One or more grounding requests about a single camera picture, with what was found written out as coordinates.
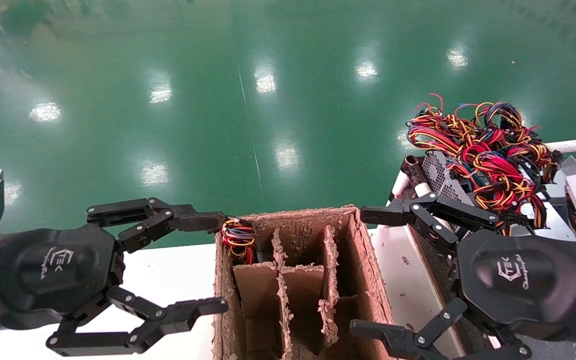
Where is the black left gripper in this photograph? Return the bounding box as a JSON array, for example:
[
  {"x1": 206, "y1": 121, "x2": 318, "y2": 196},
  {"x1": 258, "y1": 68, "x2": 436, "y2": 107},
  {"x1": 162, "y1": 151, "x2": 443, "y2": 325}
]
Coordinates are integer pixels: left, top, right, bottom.
[{"x1": 0, "y1": 223, "x2": 229, "y2": 357}]

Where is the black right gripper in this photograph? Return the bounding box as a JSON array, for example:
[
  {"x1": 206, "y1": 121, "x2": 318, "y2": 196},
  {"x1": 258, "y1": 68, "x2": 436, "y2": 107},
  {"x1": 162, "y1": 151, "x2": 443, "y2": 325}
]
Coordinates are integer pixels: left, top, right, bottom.
[{"x1": 350, "y1": 192, "x2": 576, "y2": 360}]

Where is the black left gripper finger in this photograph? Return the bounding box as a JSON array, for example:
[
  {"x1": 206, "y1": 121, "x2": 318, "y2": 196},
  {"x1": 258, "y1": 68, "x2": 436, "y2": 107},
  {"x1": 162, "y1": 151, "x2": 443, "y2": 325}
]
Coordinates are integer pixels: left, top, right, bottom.
[{"x1": 86, "y1": 198, "x2": 226, "y2": 253}]

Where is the power supply with coloured wires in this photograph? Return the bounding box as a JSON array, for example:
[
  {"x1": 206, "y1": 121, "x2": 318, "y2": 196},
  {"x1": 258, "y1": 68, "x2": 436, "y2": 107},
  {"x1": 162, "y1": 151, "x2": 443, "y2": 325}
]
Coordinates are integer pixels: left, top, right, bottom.
[{"x1": 220, "y1": 216, "x2": 258, "y2": 265}]

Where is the short white rack pipe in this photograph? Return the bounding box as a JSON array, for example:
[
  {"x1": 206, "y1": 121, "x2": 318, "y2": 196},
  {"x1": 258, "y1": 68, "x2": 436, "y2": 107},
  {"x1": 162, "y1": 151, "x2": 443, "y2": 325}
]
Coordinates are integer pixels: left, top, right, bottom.
[{"x1": 390, "y1": 172, "x2": 411, "y2": 201}]

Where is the brown cardboard box with dividers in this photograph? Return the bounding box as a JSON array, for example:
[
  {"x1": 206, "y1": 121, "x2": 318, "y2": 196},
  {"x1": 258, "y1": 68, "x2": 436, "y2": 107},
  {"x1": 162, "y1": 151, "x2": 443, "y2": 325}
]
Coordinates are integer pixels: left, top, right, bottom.
[{"x1": 213, "y1": 204, "x2": 399, "y2": 360}]

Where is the brown pipe connector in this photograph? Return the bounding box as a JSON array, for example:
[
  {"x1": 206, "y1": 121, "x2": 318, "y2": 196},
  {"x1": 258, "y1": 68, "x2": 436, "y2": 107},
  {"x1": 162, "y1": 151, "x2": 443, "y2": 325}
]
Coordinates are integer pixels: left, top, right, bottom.
[{"x1": 402, "y1": 155, "x2": 425, "y2": 186}]

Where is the perforated grey metal power supply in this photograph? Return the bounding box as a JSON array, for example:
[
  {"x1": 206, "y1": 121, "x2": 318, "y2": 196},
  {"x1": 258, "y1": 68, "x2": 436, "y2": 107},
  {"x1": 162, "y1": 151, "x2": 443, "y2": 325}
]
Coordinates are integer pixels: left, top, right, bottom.
[{"x1": 420, "y1": 150, "x2": 475, "y2": 236}]

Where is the tangled pile of coloured wires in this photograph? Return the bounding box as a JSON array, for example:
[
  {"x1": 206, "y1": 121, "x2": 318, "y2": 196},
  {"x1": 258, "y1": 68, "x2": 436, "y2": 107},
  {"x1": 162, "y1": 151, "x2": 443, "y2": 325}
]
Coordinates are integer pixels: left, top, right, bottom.
[{"x1": 406, "y1": 93, "x2": 564, "y2": 230}]

